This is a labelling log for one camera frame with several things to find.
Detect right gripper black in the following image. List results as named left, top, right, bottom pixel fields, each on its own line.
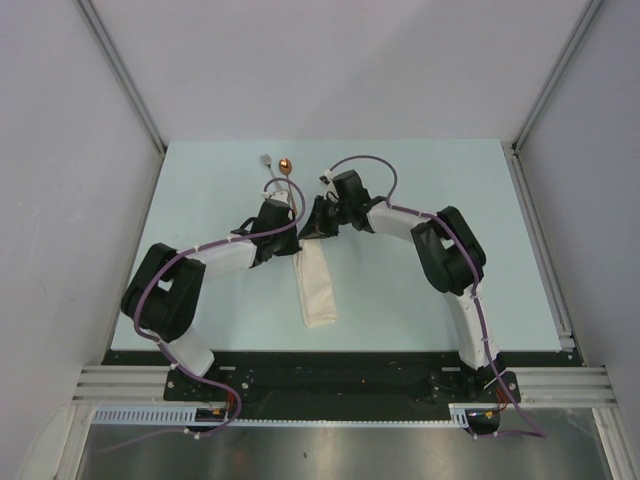
left=299, top=196, right=352, bottom=241

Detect white cloth napkin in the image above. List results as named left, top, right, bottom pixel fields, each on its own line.
left=293, top=240, right=338, bottom=328

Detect silver fork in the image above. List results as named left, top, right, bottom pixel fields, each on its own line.
left=260, top=154, right=281, bottom=190

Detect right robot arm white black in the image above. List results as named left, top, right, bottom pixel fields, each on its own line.
left=299, top=170, right=503, bottom=401

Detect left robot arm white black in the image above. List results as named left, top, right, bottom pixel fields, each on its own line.
left=120, top=197, right=300, bottom=400

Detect copper spoon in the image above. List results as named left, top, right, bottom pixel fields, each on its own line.
left=278, top=158, right=305, bottom=217

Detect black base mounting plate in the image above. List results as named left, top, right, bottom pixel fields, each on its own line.
left=102, top=350, right=582, bottom=404

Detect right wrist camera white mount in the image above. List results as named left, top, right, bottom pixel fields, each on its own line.
left=319, top=169, right=336, bottom=192

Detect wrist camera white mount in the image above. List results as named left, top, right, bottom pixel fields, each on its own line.
left=262, top=189, right=291, bottom=206
left=319, top=169, right=336, bottom=192

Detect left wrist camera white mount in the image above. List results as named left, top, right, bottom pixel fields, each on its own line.
left=262, top=189, right=291, bottom=206

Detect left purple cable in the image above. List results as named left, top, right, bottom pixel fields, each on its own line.
left=99, top=177, right=306, bottom=451

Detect purple cable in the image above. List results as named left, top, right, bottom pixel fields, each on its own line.
left=99, top=177, right=306, bottom=451
left=327, top=154, right=549, bottom=441

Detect white slotted cable duct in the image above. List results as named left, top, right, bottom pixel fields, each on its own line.
left=92, top=405, right=498, bottom=431

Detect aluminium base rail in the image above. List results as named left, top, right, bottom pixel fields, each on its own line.
left=72, top=366, right=617, bottom=408

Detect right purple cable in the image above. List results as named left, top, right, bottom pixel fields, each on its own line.
left=327, top=154, right=549, bottom=441

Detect left aluminium frame post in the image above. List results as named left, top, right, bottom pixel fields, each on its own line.
left=72, top=0, right=168, bottom=158

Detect aluminium frame post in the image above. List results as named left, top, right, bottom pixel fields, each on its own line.
left=511, top=0, right=605, bottom=153
left=72, top=0, right=168, bottom=158

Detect right aluminium frame post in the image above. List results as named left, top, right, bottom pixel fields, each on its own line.
left=511, top=0, right=605, bottom=153

